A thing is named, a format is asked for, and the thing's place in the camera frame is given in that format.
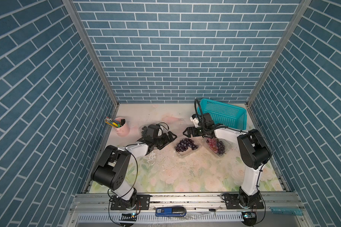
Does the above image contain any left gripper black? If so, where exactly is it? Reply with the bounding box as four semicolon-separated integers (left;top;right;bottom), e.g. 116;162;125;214
152;131;177;150

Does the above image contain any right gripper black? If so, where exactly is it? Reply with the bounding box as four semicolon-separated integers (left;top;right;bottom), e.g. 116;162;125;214
183;127;207;138

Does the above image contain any black grape bunch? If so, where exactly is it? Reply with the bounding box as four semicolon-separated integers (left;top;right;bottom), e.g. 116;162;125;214
175;138;199;152

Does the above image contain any clear clamshell container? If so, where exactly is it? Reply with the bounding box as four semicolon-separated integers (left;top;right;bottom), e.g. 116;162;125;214
172;136;201;158
202;137;232;158
140;126;149;139

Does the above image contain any red grape bunch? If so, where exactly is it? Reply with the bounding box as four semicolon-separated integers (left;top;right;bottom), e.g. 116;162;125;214
206;138;218;153

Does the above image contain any dark purple grape bunch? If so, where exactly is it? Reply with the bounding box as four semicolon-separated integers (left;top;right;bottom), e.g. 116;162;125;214
216;141;225;156

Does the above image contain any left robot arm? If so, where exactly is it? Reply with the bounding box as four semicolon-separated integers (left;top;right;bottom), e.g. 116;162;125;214
91;123;177;201

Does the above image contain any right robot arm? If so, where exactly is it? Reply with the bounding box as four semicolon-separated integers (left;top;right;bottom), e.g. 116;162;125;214
183;113;272;207

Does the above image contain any pink pen cup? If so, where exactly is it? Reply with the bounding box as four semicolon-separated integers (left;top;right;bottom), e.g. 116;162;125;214
114;117;130;137

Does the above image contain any teal plastic basket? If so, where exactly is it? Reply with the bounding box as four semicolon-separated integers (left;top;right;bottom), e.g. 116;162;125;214
200;98;247;131

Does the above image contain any coloured pens bundle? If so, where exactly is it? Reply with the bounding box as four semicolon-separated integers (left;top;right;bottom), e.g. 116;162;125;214
104;117;121;128

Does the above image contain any blue black handheld device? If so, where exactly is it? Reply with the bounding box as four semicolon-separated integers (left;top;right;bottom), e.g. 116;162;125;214
155;206;187;217

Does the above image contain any black marker pen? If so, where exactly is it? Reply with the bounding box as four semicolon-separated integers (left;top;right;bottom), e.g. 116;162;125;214
195;208;217;212

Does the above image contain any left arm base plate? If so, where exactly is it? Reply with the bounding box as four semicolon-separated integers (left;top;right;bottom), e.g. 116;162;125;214
110;194;151;211

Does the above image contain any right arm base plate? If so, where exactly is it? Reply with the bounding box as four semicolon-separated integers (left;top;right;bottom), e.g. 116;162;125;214
221;193;265;210

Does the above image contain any aluminium front rail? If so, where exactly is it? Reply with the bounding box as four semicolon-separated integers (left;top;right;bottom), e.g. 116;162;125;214
63;192;313;227

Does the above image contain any teal metal bracket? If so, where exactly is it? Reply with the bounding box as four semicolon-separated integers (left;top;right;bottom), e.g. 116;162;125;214
271;208;303;216

